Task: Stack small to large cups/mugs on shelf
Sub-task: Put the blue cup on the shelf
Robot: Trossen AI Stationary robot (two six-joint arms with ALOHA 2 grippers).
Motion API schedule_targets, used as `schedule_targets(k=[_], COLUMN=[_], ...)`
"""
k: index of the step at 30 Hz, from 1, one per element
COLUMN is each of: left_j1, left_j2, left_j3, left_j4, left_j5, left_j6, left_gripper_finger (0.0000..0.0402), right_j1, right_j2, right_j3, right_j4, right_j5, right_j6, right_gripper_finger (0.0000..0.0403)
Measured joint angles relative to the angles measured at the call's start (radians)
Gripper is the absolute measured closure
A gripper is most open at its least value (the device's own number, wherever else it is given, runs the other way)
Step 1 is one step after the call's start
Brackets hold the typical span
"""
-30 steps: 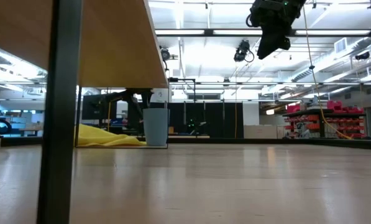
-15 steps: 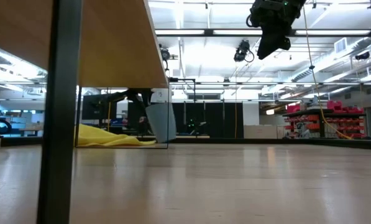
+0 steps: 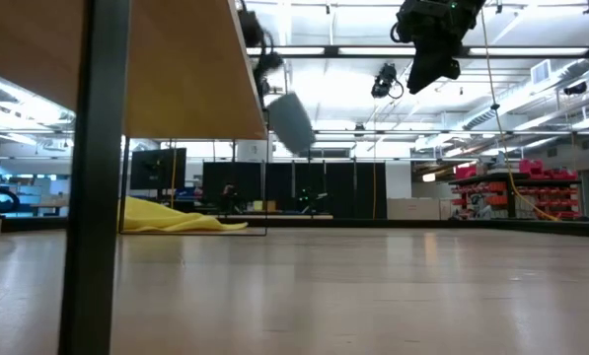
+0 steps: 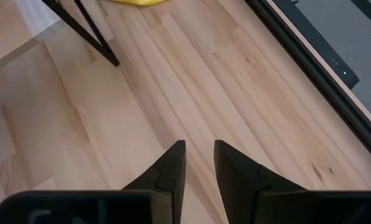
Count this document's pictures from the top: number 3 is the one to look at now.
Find wooden shelf with black legs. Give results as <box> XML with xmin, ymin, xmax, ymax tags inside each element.
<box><xmin>0</xmin><ymin>0</ymin><xmax>268</xmax><ymax>355</ymax></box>

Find white low cabinet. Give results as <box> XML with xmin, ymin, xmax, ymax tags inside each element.
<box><xmin>386</xmin><ymin>197</ymin><xmax>454</xmax><ymax>221</ymax></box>

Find white ceiling air vent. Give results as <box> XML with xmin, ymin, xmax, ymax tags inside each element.
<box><xmin>530</xmin><ymin>59</ymin><xmax>552</xmax><ymax>86</ymax></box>

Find hanging yellow cable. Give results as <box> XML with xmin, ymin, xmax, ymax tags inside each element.
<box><xmin>479</xmin><ymin>8</ymin><xmax>562</xmax><ymax>223</ymax></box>

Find light blue plastic cup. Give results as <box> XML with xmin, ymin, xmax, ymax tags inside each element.
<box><xmin>266</xmin><ymin>91</ymin><xmax>317</xmax><ymax>156</ymax></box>

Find black partition panels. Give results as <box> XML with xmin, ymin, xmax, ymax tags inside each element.
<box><xmin>202</xmin><ymin>161</ymin><xmax>388</xmax><ymax>220</ymax></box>

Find black overhead camera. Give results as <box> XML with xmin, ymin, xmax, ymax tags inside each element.
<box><xmin>370</xmin><ymin>62</ymin><xmax>405</xmax><ymax>101</ymax></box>

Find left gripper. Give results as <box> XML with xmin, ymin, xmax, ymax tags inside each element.
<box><xmin>237</xmin><ymin>8</ymin><xmax>286</xmax><ymax>101</ymax></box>

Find black looped cable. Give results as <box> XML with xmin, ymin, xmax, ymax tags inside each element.
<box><xmin>0</xmin><ymin>181</ymin><xmax>22</xmax><ymax>215</ymax></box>

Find black computer monitor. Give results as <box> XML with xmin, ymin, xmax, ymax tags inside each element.
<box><xmin>129</xmin><ymin>147</ymin><xmax>188</xmax><ymax>191</ymax></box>

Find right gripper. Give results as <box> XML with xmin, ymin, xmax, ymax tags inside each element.
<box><xmin>391</xmin><ymin>0</ymin><xmax>487</xmax><ymax>96</ymax></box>

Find black aluminium table frame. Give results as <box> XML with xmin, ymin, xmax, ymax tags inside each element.
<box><xmin>0</xmin><ymin>214</ymin><xmax>589</xmax><ymax>240</ymax></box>

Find rack with red bins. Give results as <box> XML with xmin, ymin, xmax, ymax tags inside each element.
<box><xmin>448</xmin><ymin>158</ymin><xmax>582</xmax><ymax>222</ymax></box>

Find yellow cloth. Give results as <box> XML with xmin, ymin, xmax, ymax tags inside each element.
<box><xmin>120</xmin><ymin>195</ymin><xmax>250</xmax><ymax>234</ymax></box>

